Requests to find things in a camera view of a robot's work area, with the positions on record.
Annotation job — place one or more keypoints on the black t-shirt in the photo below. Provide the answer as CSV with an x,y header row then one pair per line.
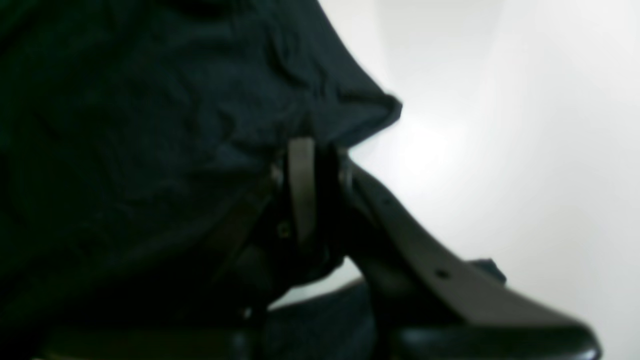
x,y
130,127

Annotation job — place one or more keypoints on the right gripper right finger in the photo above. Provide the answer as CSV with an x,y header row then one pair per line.
x,y
431,305

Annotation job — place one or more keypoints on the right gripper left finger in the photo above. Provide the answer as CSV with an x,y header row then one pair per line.
x,y
280,225

